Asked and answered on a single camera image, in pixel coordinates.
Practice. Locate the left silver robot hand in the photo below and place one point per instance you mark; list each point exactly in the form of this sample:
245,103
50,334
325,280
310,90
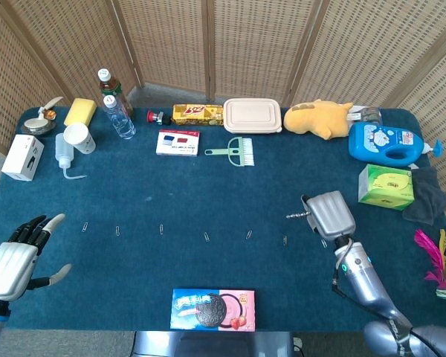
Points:
11,266

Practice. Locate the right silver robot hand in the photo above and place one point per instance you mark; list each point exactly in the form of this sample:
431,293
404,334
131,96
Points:
331,213

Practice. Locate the silver bead chain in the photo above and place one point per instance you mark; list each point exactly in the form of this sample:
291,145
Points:
297,215

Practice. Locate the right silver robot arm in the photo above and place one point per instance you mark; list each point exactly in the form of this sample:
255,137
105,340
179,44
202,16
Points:
368,279

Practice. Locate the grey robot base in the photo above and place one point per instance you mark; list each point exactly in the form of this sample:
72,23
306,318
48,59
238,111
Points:
208,346

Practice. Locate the green white hand brush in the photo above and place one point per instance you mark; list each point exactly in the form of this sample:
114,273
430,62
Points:
241,150

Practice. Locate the green tissue box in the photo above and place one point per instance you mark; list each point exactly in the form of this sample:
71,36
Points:
384,187

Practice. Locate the blue detergent bottle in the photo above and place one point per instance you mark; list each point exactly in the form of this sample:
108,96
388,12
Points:
386,143

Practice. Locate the yellow plush toy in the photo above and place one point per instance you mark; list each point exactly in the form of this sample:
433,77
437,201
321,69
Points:
316,119

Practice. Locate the dark grey cloth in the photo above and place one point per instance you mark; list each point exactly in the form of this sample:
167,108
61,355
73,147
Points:
427,201

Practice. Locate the white cardboard box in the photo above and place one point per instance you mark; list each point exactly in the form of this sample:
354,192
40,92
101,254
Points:
20,158

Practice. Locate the clear plastic container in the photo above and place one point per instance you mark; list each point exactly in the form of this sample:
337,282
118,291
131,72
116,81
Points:
371,113

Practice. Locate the blue carpet table cover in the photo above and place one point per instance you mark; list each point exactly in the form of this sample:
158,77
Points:
223,193

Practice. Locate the translucent squeeze wash bottle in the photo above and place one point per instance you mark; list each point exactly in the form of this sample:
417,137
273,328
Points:
63,152

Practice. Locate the beige lidded lunch box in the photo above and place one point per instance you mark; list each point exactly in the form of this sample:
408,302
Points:
252,115

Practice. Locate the white paper cup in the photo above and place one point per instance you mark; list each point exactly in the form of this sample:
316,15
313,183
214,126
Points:
80,137

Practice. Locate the blue pink Oreo box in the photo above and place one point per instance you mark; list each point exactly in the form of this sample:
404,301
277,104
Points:
212,308

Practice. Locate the yellow biscuit pack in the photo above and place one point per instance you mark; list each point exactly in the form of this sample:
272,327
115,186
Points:
197,114

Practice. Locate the white box red blue print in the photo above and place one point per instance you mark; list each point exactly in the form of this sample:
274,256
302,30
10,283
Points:
178,143

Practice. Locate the white ceramic spoon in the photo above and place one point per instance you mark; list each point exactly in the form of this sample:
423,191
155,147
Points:
52,102

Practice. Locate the yellow sponge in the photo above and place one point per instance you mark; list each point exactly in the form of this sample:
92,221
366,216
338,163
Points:
80,111

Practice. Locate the clear plastic water bottle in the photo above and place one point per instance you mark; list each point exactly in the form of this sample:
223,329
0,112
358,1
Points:
120,121

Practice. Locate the wicker folding screen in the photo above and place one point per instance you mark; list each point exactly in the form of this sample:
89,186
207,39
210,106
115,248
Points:
252,44

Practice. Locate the green label tea bottle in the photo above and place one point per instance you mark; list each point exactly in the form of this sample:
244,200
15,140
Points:
109,87

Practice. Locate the red emergency stop button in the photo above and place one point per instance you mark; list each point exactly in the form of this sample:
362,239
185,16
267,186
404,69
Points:
150,116

